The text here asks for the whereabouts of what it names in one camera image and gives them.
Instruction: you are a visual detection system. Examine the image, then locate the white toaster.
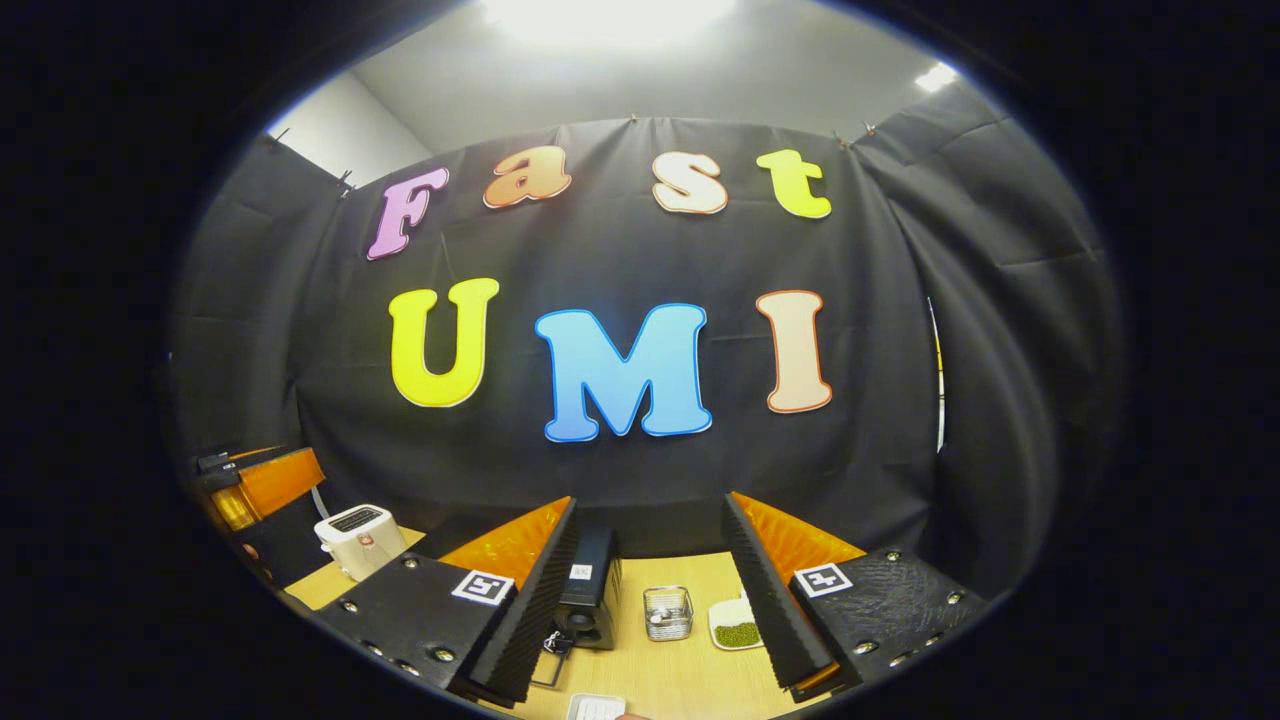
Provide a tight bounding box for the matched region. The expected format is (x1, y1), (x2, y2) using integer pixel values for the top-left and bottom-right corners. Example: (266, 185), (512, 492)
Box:
(314, 504), (408, 583)

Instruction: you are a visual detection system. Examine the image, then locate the white square dish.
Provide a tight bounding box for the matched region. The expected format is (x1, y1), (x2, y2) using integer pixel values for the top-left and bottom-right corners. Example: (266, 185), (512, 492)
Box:
(708, 595), (766, 652)

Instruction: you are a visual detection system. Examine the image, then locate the clear glass container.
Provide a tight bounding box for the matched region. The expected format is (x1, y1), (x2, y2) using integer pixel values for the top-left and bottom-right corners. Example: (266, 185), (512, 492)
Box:
(643, 586), (695, 642)

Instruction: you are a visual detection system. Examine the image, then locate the black backdrop cloth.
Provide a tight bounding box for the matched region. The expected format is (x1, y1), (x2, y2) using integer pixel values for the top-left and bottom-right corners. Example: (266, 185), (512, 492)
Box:
(165, 80), (1126, 601)

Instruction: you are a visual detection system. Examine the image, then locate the black electric oven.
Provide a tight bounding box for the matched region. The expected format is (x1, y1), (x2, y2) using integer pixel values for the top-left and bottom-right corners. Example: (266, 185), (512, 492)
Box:
(530, 525), (623, 691)

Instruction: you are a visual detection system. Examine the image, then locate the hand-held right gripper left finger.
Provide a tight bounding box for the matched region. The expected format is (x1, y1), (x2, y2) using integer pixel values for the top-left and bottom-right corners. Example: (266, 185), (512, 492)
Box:
(315, 495), (579, 709)

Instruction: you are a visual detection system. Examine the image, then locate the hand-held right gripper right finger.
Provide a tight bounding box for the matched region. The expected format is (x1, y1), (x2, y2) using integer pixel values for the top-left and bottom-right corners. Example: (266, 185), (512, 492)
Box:
(722, 490), (991, 703)

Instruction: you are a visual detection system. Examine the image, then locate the large ceiling light panel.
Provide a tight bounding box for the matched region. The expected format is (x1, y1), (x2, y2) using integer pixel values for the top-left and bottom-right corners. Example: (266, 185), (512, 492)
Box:
(480, 0), (741, 51)

